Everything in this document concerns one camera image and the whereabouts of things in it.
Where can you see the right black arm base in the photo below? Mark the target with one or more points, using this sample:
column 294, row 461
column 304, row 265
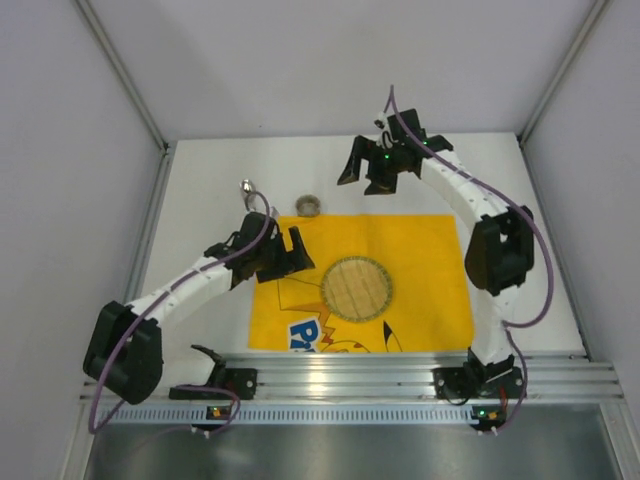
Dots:
column 457, row 384

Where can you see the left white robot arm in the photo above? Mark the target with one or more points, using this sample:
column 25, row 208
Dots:
column 140, row 347

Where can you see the left aluminium frame post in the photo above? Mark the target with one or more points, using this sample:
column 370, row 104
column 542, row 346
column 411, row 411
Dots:
column 97, row 30

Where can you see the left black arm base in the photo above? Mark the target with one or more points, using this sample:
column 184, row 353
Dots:
column 240, row 381

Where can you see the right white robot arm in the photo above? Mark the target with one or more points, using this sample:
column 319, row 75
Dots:
column 500, row 252

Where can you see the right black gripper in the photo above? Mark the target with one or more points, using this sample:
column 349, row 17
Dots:
column 373, row 163

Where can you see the yellow cartoon print cloth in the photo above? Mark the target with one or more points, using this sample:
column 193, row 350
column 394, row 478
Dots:
column 430, row 310

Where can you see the aluminium frame post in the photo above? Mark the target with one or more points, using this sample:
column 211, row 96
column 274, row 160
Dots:
column 97, row 30
column 569, row 58

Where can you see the right aluminium frame post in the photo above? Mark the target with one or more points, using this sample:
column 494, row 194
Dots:
column 569, row 58

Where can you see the perforated metal cable duct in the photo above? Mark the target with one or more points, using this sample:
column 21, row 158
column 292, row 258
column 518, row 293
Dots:
column 334, row 414

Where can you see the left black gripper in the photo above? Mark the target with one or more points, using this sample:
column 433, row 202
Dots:
column 279, row 253

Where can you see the round woven bamboo plate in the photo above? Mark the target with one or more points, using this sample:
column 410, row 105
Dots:
column 357, row 289

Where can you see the speckled ceramic cup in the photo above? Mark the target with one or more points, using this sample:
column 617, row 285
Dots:
column 308, row 206

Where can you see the green handled spoon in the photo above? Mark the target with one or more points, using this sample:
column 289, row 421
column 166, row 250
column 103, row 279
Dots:
column 248, row 194

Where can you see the aluminium front rail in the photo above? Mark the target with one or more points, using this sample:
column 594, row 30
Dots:
column 409, row 377

